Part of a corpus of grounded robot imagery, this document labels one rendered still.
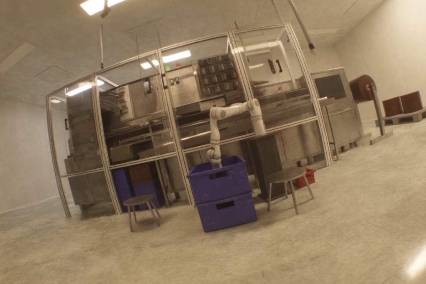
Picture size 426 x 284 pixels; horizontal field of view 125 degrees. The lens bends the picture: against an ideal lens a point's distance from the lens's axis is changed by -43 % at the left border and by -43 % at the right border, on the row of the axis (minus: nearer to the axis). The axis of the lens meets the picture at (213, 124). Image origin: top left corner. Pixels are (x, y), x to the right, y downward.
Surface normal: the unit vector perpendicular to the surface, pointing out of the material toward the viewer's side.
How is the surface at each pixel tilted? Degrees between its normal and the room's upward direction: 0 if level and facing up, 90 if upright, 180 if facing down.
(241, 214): 90
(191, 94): 90
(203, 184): 90
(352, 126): 90
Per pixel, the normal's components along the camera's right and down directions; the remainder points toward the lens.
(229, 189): -0.02, -0.08
